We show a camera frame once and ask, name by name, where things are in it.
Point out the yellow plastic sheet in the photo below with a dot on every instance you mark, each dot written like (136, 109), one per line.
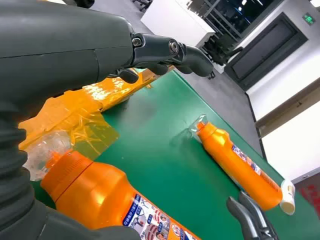
(75, 112)

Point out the green table mat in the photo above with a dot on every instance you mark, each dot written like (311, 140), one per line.
(162, 159)

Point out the dark door frame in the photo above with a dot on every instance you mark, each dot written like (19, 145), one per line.
(263, 53)

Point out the small white bottle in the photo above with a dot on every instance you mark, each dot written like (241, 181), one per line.
(287, 198)

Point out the black office chair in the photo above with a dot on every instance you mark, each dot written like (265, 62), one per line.
(220, 49)

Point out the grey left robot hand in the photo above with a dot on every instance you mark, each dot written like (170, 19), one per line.
(55, 39)

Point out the white table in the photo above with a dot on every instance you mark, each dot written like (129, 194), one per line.
(172, 20)

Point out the green exit sign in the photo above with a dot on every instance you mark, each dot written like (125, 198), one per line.
(309, 19)

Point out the orange bottle with clear cap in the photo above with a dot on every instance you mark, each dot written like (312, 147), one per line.
(95, 195)
(237, 165)

